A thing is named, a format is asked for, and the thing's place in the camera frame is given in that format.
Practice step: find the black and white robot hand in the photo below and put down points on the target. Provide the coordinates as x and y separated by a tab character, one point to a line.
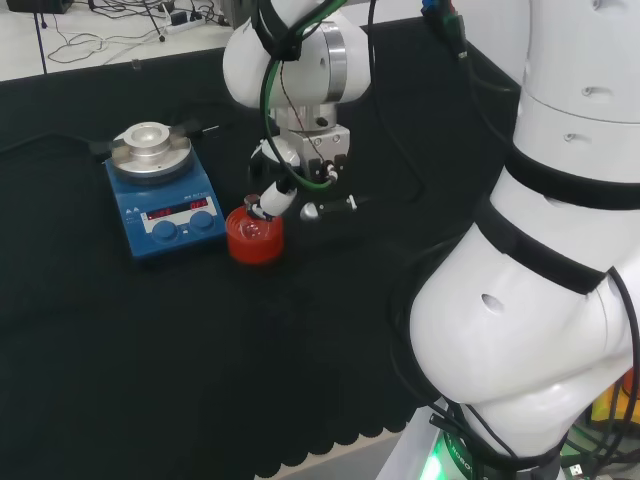
320	145

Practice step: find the clear round-bottom flask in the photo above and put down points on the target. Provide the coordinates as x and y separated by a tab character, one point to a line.
254	230

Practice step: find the blue-base heater with steel plate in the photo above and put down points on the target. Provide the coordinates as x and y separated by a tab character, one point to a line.
170	245

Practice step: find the white power strip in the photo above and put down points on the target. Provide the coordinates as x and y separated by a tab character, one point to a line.
186	22

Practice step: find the grey tape piece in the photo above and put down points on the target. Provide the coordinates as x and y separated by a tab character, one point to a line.
135	64

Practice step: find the black bench cloth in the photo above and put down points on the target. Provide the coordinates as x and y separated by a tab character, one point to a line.
150	350

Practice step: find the dark tripod pole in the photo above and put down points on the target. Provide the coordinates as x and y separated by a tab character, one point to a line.
40	40

